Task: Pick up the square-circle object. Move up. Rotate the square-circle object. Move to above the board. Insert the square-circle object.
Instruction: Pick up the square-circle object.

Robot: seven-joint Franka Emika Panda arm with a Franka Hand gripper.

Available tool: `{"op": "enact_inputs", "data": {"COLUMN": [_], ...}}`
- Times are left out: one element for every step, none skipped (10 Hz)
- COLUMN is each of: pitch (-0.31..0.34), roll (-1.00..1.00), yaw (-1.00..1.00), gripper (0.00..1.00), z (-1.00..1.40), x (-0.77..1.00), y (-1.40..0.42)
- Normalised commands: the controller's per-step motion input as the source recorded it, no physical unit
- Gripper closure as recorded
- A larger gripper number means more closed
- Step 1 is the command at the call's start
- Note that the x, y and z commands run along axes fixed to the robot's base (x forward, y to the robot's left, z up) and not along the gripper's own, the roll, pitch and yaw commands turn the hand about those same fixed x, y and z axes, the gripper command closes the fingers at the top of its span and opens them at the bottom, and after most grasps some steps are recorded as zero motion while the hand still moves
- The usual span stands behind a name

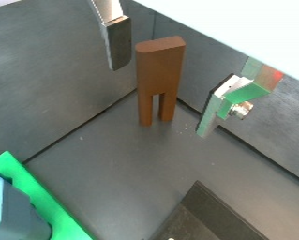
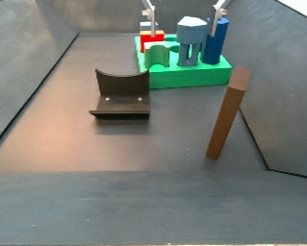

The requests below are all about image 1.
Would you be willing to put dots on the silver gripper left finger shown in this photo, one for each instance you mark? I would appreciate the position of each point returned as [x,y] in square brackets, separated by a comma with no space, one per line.
[115,28]

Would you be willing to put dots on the brown two-legged block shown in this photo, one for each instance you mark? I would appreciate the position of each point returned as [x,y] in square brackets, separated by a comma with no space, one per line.
[159,61]

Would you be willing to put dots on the green shape sorter board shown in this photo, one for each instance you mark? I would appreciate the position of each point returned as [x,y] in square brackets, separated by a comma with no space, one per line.
[66,227]

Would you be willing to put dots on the black curved holder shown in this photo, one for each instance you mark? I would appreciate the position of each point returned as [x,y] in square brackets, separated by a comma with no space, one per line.
[202,217]

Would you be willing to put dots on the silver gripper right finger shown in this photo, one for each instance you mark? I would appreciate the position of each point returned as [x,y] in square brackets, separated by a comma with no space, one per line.
[230,96]

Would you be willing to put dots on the light blue pentagon block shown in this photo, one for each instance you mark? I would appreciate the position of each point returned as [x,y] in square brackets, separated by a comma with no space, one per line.
[20,222]

